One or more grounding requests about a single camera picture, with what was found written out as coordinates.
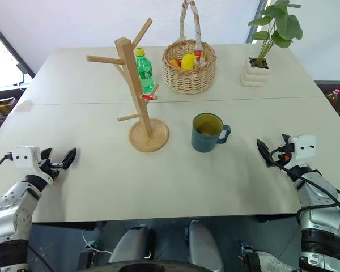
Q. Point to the white ribbed plant pot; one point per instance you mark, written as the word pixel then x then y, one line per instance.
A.
pixel 253 76

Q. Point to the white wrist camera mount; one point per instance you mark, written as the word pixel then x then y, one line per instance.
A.
pixel 24 157
pixel 304 147

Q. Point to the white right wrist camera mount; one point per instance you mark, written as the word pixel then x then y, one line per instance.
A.
pixel 304 147

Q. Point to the teal mug with yellow inside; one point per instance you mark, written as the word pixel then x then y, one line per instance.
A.
pixel 205 140

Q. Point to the dark window frame bar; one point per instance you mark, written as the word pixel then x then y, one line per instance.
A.
pixel 11 46

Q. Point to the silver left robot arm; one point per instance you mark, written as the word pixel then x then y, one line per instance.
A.
pixel 15 204

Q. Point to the grey robot leg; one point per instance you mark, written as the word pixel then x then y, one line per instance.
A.
pixel 202 243
pixel 133 243

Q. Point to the wooden mug tree stand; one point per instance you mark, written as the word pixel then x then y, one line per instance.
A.
pixel 130 73

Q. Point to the brown cardboard box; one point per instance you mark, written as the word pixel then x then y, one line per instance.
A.
pixel 0 112

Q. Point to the grey left robot leg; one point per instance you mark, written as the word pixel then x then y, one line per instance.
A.
pixel 133 243

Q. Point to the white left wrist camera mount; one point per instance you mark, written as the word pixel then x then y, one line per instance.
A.
pixel 24 157

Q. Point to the dark rounded robot torso rim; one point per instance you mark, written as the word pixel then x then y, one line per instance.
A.
pixel 147 267

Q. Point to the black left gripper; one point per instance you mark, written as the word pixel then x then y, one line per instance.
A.
pixel 50 166

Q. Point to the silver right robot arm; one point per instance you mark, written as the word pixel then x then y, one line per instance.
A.
pixel 318 215

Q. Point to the orange fruit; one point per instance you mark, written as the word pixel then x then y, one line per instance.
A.
pixel 174 63

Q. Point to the grey right robot leg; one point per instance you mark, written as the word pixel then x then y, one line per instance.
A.
pixel 202 243

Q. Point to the green leafy plant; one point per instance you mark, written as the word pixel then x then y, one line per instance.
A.
pixel 286 27

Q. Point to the yellow fruit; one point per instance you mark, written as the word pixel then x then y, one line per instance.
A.
pixel 187 61

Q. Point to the green plastic bottle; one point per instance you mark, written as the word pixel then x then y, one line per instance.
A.
pixel 145 72

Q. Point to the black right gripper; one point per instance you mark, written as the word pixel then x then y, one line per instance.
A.
pixel 282 158

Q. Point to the black and white floor device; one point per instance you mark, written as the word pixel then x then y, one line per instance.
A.
pixel 260 259

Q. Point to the small white table block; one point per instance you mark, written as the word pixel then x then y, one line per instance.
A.
pixel 24 106

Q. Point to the pink-capped bottle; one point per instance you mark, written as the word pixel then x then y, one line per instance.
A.
pixel 333 97

